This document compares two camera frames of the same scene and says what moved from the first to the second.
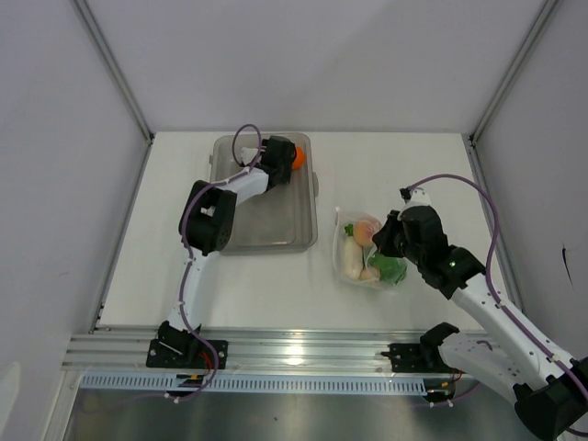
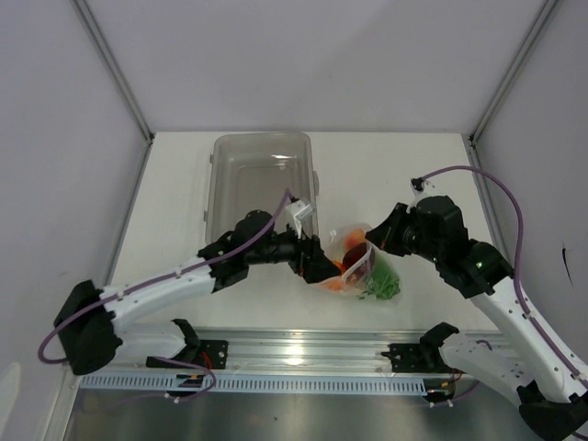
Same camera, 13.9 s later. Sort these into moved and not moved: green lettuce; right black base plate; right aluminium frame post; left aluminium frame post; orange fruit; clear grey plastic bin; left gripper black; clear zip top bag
Moved: clear zip top bag; left gripper black; orange fruit; green lettuce
Not moved: left aluminium frame post; right black base plate; clear grey plastic bin; right aluminium frame post
